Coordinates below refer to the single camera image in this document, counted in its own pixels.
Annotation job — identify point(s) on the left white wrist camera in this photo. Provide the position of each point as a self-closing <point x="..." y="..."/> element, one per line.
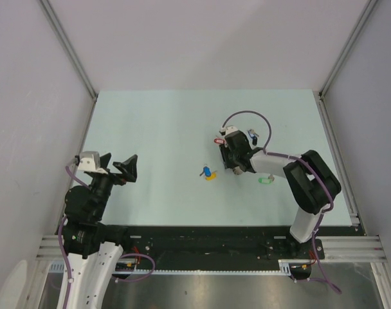
<point x="88" y="161"/>

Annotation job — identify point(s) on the white cable duct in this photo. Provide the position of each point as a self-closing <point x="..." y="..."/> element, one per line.
<point x="57" y="267"/>

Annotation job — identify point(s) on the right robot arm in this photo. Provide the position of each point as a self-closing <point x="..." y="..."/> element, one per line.
<point x="313" y="185"/>

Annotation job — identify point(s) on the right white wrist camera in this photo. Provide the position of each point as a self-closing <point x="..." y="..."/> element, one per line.
<point x="226" y="131"/>

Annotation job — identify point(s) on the green tag key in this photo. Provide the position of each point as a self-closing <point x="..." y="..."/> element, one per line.
<point x="267" y="180"/>

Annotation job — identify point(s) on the yellow tag key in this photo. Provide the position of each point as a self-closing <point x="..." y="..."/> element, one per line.
<point x="212" y="176"/>

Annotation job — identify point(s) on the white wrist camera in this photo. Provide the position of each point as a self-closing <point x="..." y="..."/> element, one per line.
<point x="88" y="161"/>
<point x="226" y="131"/>

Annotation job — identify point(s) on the left aluminium corner post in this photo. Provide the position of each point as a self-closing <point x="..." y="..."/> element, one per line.
<point x="63" y="39"/>

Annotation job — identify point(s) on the dark blue tag key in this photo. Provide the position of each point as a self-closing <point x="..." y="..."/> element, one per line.
<point x="254" y="137"/>

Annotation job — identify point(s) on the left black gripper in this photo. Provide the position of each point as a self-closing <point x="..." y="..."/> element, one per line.
<point x="127" y="168"/>

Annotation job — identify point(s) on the red tag key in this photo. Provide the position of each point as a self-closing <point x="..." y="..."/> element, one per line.
<point x="219" y="141"/>

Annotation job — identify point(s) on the right side aluminium rail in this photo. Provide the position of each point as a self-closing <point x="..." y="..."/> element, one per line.
<point x="338" y="161"/>

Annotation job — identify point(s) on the aluminium frame rail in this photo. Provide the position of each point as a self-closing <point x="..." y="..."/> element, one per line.
<point x="346" y="249"/>

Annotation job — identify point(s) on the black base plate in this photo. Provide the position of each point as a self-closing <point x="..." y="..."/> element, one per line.
<point x="218" y="249"/>

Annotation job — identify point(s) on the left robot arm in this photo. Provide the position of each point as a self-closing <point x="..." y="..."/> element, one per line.
<point x="91" y="249"/>

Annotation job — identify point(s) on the right aluminium corner post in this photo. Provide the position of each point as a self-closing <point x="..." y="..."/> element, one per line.
<point x="349" y="45"/>

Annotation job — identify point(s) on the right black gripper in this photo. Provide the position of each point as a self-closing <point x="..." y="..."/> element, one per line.
<point x="224" y="149"/>

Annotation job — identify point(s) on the aluminium corner post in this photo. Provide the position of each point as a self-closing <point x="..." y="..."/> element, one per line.
<point x="349" y="45"/>
<point x="63" y="39"/>

